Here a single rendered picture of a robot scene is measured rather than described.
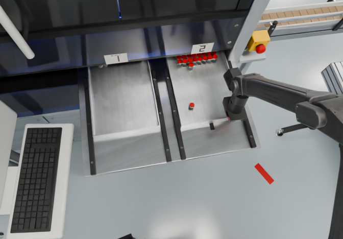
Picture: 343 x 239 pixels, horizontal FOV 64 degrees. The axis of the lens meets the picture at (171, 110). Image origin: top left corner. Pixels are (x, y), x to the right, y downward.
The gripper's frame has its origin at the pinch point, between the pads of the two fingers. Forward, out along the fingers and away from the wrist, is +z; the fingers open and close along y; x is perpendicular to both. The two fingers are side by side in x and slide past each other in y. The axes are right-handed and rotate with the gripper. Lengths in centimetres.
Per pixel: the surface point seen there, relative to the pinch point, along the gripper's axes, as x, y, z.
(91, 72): 53, 31, -2
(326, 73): -83, 40, 39
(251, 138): -6.7, -8.6, 2.4
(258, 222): -31, -32, 97
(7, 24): 65, 14, -46
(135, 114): 37.5, 9.0, 1.1
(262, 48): -17.6, 22.8, -13.2
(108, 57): 44, 25, -17
